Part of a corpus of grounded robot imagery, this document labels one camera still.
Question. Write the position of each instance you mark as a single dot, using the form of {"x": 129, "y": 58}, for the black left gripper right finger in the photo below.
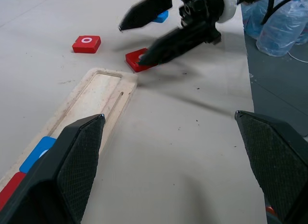
{"x": 272, "y": 156}

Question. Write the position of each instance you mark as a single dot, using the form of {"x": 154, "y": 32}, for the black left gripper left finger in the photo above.
{"x": 72, "y": 166}

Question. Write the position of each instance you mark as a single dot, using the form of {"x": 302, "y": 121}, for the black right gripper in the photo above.
{"x": 201, "y": 9}

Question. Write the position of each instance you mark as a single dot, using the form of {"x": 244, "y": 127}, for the blue letter t block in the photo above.
{"x": 162, "y": 17}

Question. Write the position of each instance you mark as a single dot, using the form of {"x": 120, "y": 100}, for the red letter b block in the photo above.
{"x": 133, "y": 61}

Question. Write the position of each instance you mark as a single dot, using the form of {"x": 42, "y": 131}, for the red letter o block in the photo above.
{"x": 85, "y": 44}

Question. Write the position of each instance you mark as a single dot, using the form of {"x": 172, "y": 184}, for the blue letter o block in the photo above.
{"x": 36, "y": 156}

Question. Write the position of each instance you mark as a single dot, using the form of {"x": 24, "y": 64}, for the red letter r block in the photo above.
{"x": 10, "y": 188}

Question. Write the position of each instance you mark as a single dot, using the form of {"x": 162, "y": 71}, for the wooden letter tray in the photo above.
{"x": 96, "y": 94}

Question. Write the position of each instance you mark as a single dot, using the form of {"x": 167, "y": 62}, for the clear plastic bags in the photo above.
{"x": 281, "y": 33}

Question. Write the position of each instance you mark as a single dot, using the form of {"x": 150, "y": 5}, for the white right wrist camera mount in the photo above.
{"x": 228, "y": 6}

